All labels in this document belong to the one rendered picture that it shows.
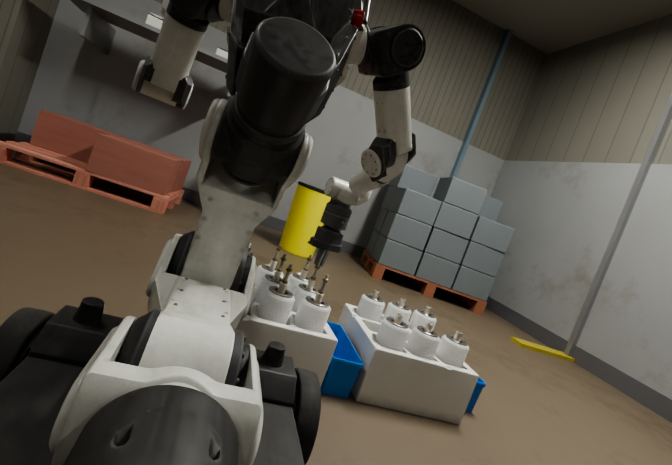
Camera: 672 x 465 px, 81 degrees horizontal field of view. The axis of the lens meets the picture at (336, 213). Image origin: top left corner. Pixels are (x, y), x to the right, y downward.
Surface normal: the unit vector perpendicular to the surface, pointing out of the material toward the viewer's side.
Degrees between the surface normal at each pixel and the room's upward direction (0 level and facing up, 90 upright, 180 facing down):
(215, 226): 112
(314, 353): 90
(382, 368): 90
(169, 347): 39
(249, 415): 58
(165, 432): 6
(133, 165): 90
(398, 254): 90
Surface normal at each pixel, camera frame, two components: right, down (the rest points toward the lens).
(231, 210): 0.10, 0.48
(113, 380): 0.40, -0.45
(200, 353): 0.43, -0.63
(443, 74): 0.24, 0.14
